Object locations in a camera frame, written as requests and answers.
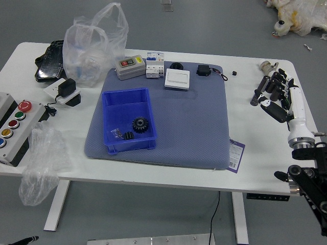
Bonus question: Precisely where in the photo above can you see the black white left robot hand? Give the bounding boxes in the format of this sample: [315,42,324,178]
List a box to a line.
[11,235,40,245]

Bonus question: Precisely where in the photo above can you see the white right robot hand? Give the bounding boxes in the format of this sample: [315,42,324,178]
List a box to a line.
[256,67,315,143]

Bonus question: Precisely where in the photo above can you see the large black gear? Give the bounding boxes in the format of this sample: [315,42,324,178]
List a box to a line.
[131,116,150,135]

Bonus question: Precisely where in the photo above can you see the grey control box coloured buttons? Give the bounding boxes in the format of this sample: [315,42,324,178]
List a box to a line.
[0,91,46,168]

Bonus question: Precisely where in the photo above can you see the white table leg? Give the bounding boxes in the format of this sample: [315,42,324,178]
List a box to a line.
[43,180,71,232]
[231,192,250,244]

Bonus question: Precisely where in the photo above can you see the white ceramic lamp socket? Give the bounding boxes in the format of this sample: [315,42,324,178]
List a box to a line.
[259,60,278,75]

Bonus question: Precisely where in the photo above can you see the purple printed card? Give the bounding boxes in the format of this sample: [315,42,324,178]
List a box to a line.
[228,138,246,174]

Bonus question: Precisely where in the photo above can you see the crumpled clear plastic bag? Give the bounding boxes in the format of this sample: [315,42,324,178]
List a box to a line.
[18,120,74,207]

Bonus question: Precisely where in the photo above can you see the black table control panel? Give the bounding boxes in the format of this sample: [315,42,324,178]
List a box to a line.
[246,193,291,201]

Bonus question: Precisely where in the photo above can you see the plastic-wrapped yellow white toy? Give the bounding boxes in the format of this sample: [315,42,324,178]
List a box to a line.
[264,0,327,40]

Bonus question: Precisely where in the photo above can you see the blue-grey foam mat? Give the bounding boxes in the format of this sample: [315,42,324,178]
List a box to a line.
[84,60,230,170]

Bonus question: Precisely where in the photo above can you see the small clear screw bag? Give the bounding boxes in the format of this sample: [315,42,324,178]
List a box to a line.
[110,127,124,140]

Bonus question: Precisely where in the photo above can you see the black block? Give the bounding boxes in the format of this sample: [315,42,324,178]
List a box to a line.
[65,93,82,108]

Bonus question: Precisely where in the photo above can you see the white circuit breaker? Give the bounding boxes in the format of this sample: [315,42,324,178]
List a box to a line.
[145,52,166,80]

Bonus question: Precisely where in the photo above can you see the white socket plate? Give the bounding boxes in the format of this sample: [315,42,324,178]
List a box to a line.
[42,78,82,105]

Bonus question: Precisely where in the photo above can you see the black power adapter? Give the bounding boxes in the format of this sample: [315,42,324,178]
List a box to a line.
[57,78,77,98]

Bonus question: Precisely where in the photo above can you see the blue plastic bin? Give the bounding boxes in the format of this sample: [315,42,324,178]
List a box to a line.
[101,87,158,155]

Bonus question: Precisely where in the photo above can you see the small clear plastic piece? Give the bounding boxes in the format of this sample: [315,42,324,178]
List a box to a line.
[160,0,175,12]

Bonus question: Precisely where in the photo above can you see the black patterned tray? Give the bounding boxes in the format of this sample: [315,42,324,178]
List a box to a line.
[34,39,66,82]

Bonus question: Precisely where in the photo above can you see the large clear plastic bag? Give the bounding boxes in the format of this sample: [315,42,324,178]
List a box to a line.
[62,2,130,88]

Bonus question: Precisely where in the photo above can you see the black module with red wires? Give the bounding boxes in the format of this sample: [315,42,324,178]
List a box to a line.
[196,64,230,82]

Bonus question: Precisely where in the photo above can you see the white wall switch panel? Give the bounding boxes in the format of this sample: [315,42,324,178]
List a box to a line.
[163,68,191,90]

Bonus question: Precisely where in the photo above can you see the black hanging cable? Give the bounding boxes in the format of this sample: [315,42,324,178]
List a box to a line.
[208,191,222,245]

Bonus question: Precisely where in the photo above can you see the black adapter cord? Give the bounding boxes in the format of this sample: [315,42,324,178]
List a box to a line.
[44,94,61,117]

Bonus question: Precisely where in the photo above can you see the grey two-button switch box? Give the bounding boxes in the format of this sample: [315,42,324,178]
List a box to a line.
[114,55,147,81]

